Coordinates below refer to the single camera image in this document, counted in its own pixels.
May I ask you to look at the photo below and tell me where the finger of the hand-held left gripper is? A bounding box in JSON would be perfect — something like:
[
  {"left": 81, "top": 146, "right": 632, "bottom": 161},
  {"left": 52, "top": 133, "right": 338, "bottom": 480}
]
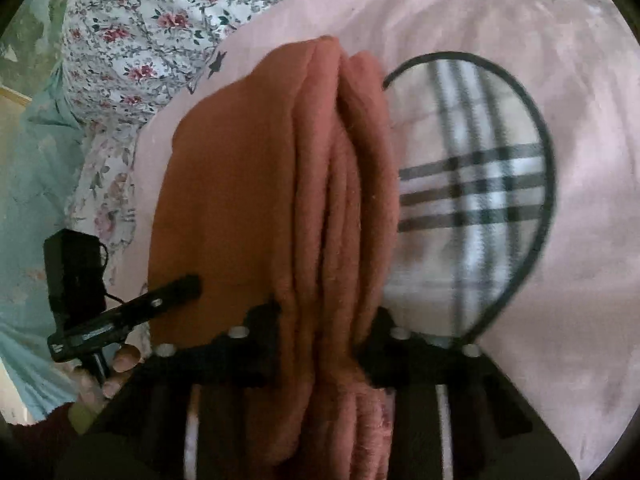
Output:
[{"left": 119, "top": 274, "right": 202, "bottom": 323}]

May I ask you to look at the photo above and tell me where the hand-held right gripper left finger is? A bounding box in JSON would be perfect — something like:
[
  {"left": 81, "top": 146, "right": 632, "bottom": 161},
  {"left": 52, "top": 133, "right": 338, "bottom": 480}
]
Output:
[{"left": 65, "top": 302, "right": 281, "bottom": 480}]

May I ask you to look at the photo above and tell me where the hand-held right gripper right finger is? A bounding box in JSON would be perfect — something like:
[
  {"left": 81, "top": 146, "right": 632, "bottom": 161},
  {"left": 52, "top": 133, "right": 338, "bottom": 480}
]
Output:
[{"left": 355, "top": 307, "right": 581, "bottom": 480}]

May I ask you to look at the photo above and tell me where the orange printed sweatshirt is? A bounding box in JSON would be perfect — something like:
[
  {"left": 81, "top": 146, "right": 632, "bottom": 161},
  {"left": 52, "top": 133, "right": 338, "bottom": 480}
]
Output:
[{"left": 147, "top": 35, "right": 401, "bottom": 480}]

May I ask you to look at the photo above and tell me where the person's left forearm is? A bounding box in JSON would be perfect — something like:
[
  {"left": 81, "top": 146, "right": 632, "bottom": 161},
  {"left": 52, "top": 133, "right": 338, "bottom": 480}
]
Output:
[{"left": 10, "top": 400, "right": 101, "bottom": 480}]

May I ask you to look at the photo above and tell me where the person's left hand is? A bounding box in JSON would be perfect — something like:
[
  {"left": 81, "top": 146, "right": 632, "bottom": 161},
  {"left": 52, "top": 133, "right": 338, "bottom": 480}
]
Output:
[{"left": 75, "top": 344, "right": 143, "bottom": 411}]

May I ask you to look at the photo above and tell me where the teal floral blanket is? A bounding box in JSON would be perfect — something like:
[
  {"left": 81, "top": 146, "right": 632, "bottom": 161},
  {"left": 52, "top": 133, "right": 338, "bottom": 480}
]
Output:
[{"left": 0, "top": 35, "right": 101, "bottom": 426}]

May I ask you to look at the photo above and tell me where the white floral quilt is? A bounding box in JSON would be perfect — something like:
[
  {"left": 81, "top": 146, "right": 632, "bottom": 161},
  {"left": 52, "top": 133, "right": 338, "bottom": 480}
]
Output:
[{"left": 60, "top": 0, "right": 351, "bottom": 261}]

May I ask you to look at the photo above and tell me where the pink bed sheet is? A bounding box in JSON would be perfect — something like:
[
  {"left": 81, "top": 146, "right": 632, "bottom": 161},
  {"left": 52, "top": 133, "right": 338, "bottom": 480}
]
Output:
[{"left": 117, "top": 0, "right": 640, "bottom": 480}]

